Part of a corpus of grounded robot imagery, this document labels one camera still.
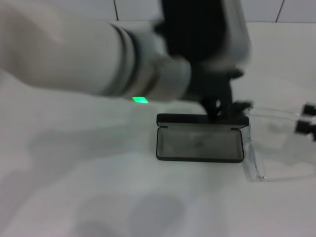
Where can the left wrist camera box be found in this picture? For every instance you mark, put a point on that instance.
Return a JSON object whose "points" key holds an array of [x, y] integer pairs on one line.
{"points": [[197, 29]]}

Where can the clear white glasses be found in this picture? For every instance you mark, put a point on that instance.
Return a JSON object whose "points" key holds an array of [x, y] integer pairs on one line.
{"points": [[250, 148]]}

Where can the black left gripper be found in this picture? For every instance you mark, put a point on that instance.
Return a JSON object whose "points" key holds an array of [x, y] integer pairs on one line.
{"points": [[212, 81]]}

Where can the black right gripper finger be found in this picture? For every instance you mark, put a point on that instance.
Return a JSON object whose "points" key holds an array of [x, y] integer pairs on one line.
{"points": [[304, 129], [309, 109]]}

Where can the black glasses case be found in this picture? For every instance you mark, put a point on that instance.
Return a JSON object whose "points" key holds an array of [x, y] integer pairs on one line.
{"points": [[200, 145]]}

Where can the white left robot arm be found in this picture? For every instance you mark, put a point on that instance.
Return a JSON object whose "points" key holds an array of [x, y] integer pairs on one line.
{"points": [[74, 49]]}

